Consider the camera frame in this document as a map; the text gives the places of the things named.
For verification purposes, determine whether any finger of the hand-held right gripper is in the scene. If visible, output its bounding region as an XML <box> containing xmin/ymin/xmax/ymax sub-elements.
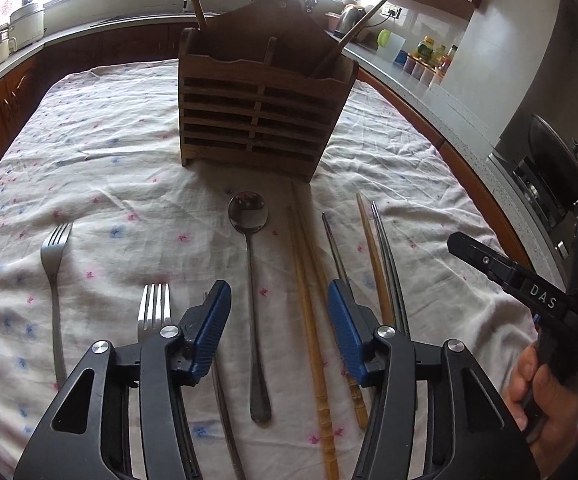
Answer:
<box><xmin>447</xmin><ymin>232</ymin><xmax>520</xmax><ymax>293</ymax></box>

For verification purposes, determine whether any green-handled plastic pitcher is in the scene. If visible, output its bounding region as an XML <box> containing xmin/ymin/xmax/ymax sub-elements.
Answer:
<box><xmin>376</xmin><ymin>27</ymin><xmax>408</xmax><ymax>64</ymax></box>

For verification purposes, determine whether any metal fork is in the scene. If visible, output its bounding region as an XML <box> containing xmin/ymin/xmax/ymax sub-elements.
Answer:
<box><xmin>137</xmin><ymin>283</ymin><xmax>174</xmax><ymax>343</ymax></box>
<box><xmin>40</xmin><ymin>222</ymin><xmax>73</xmax><ymax>386</ymax></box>

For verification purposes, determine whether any metal chopstick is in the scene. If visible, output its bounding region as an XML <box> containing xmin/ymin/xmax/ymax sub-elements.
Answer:
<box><xmin>371</xmin><ymin>201</ymin><xmax>401</xmax><ymax>331</ymax></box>
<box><xmin>375</xmin><ymin>205</ymin><xmax>411</xmax><ymax>338</ymax></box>
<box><xmin>203</xmin><ymin>291</ymin><xmax>247</xmax><ymax>480</ymax></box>
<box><xmin>321</xmin><ymin>212</ymin><xmax>357</xmax><ymax>306</ymax></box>

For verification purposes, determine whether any ribbed-end wooden chopstick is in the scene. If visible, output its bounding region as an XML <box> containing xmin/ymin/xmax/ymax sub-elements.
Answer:
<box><xmin>290</xmin><ymin>181</ymin><xmax>341</xmax><ymax>480</ymax></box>
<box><xmin>286</xmin><ymin>205</ymin><xmax>370</xmax><ymax>431</ymax></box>

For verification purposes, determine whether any steel electric kettle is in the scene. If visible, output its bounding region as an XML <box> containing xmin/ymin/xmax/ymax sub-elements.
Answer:
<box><xmin>336</xmin><ymin>4</ymin><xmax>368</xmax><ymax>36</ymax></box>

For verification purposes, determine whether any floral white tablecloth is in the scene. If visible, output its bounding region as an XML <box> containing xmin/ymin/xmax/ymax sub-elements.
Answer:
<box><xmin>0</xmin><ymin>57</ymin><xmax>540</xmax><ymax>480</ymax></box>

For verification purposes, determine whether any black wok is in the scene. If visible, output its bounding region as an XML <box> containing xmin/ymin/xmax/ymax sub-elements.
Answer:
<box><xmin>526</xmin><ymin>114</ymin><xmax>578</xmax><ymax>195</ymax></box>

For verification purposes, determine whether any white rice cooker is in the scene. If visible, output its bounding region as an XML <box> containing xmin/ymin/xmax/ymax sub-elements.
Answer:
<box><xmin>8</xmin><ymin>2</ymin><xmax>47</xmax><ymax>45</ymax></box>

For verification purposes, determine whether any gas stove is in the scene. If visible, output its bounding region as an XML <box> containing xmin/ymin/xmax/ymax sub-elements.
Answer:
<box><xmin>511</xmin><ymin>157</ymin><xmax>577</xmax><ymax>233</ymax></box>

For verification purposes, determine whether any person's right hand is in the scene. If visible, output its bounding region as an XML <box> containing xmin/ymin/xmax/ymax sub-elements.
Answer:
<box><xmin>503</xmin><ymin>342</ymin><xmax>578</xmax><ymax>448</ymax></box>

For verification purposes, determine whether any metal spoon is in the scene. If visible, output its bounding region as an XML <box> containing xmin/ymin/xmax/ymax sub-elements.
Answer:
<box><xmin>227</xmin><ymin>191</ymin><xmax>273</xmax><ymax>423</ymax></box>

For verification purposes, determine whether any dark-tipped wooden chopstick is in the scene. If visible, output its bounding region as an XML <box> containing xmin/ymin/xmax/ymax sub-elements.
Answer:
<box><xmin>314</xmin><ymin>0</ymin><xmax>391</xmax><ymax>78</ymax></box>

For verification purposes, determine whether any wooden utensil holder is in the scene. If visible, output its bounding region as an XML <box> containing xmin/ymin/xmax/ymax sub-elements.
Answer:
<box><xmin>178</xmin><ymin>0</ymin><xmax>360</xmax><ymax>183</ymax></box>

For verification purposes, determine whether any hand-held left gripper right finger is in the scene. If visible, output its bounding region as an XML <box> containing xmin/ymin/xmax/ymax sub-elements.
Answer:
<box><xmin>327</xmin><ymin>279</ymin><xmax>540</xmax><ymax>480</ymax></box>

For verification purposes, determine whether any plain wooden chopstick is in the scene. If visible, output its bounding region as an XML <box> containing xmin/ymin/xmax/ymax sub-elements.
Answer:
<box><xmin>356</xmin><ymin>192</ymin><xmax>395</xmax><ymax>328</ymax></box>

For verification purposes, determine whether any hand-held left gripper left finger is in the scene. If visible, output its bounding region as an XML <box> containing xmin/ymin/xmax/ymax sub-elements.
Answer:
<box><xmin>16</xmin><ymin>280</ymin><xmax>232</xmax><ymax>480</ymax></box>

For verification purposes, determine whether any spice jar set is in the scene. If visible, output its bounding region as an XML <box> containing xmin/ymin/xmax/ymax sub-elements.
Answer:
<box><xmin>404</xmin><ymin>54</ymin><xmax>446</xmax><ymax>89</ymax></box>

